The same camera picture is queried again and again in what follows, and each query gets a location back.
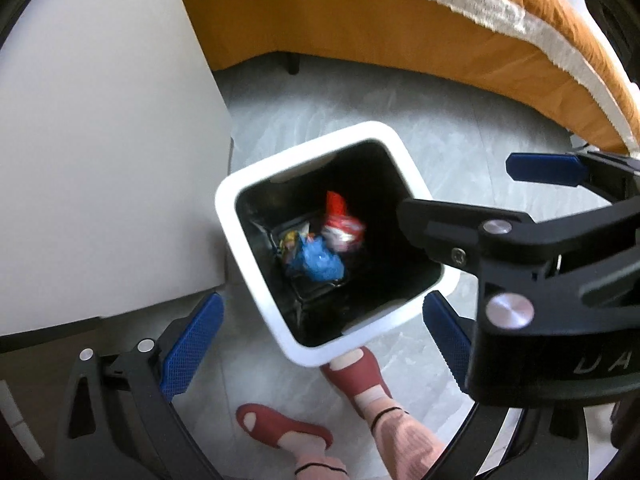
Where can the orange bed frame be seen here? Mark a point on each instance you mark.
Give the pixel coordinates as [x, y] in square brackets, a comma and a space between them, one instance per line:
[350, 25]

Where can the orange quilt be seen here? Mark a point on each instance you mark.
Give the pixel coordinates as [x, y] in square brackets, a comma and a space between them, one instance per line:
[530, 5]

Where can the yellow candy wrapper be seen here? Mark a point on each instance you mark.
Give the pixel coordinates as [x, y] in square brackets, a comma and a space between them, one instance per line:
[289, 246]

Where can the red snack wrapper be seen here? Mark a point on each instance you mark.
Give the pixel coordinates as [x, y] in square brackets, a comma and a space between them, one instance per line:
[342, 222]

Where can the red slipper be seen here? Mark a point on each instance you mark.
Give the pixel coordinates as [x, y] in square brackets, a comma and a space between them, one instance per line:
[357, 377]
[280, 427]

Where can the person's leg in pink sock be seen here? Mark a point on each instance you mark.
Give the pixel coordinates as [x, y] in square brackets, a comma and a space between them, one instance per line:
[320, 466]
[407, 442]

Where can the white trash bin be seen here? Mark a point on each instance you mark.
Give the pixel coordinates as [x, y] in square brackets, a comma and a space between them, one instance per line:
[260, 300]

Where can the black bed leg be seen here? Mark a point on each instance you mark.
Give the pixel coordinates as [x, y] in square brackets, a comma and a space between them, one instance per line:
[292, 63]

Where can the blue plastic wrapper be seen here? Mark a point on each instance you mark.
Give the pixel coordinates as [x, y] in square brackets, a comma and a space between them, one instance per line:
[317, 258]

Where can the white table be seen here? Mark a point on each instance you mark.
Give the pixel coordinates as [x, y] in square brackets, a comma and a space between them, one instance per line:
[100, 160]

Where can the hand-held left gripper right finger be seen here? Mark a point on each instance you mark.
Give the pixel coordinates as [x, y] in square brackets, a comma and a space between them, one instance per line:
[447, 335]

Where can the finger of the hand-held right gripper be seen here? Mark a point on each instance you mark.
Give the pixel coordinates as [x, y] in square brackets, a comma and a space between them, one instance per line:
[545, 167]
[440, 230]

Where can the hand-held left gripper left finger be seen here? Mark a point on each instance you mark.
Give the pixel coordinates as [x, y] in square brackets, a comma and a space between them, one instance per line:
[192, 345]

